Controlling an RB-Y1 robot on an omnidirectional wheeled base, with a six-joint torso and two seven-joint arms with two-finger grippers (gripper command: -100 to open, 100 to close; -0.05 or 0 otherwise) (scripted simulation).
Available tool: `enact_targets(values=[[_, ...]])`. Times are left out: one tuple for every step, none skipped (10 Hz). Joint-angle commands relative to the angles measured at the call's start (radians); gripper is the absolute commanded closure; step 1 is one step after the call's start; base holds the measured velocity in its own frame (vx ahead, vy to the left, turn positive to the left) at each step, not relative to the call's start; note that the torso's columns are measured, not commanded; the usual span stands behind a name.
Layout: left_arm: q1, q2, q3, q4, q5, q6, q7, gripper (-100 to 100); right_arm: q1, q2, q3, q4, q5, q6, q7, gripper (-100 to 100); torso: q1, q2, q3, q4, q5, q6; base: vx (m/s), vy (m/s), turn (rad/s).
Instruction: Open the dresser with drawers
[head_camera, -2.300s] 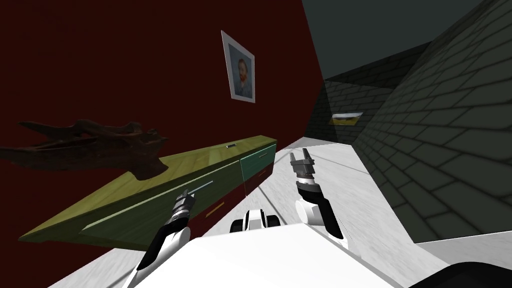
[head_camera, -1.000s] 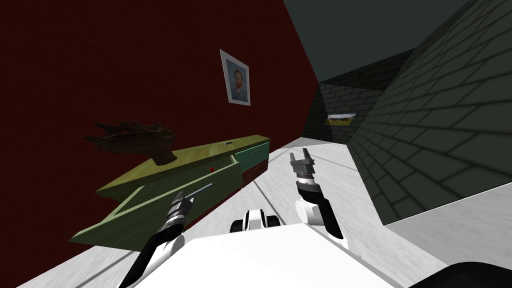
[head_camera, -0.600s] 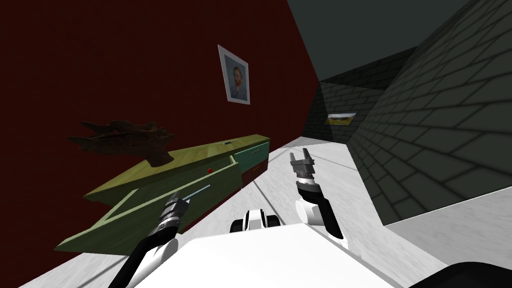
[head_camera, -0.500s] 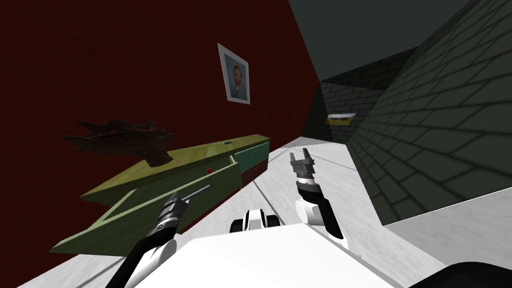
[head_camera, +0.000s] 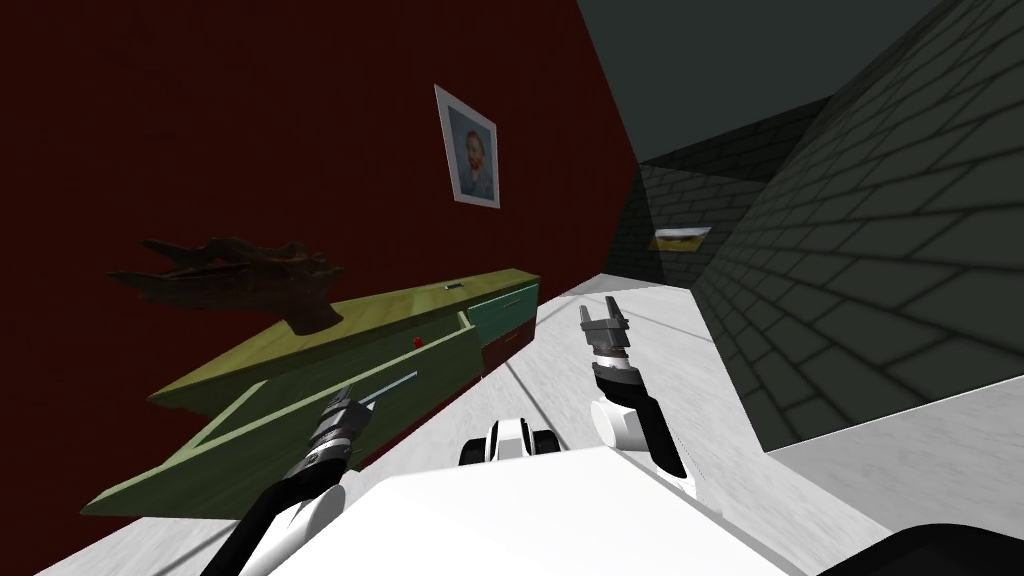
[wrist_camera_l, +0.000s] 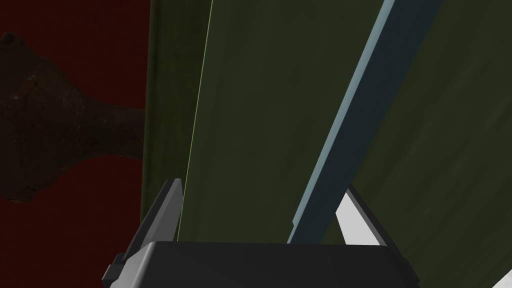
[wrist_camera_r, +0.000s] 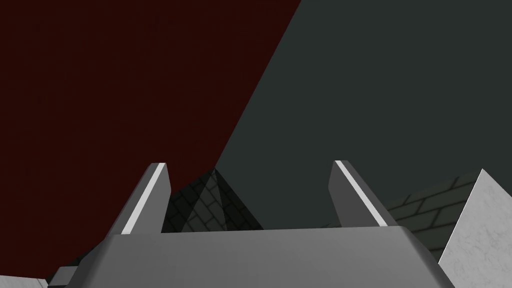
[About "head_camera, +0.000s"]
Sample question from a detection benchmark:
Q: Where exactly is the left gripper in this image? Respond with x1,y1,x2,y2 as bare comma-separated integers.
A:
313,385,377,454

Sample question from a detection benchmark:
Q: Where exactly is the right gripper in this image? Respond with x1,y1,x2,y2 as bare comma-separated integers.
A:
579,295,633,359

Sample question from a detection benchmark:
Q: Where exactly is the green drawer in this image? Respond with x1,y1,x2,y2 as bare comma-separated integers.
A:
79,313,486,521

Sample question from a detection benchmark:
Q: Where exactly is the dark red drawer front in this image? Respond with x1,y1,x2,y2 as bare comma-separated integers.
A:
482,318,536,375

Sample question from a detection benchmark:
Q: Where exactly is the teal drawer front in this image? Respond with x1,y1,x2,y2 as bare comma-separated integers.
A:
467,283,541,347

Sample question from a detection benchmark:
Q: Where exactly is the green sideboard with wooden top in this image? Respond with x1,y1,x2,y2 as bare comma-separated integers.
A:
79,269,542,521

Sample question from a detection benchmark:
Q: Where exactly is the dark brown driftwood sculpture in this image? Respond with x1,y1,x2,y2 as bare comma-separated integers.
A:
105,236,347,337

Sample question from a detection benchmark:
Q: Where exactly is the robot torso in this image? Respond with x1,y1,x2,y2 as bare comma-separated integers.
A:
271,415,795,576

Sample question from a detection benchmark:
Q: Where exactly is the framed portrait picture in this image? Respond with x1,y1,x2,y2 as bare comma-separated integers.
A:
433,83,502,211

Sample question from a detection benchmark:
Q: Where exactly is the pale blue drawer handle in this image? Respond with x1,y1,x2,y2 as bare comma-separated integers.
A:
358,371,420,406

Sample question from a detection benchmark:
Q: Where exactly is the yellow landscape wall picture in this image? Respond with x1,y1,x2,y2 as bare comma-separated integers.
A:
650,227,713,254

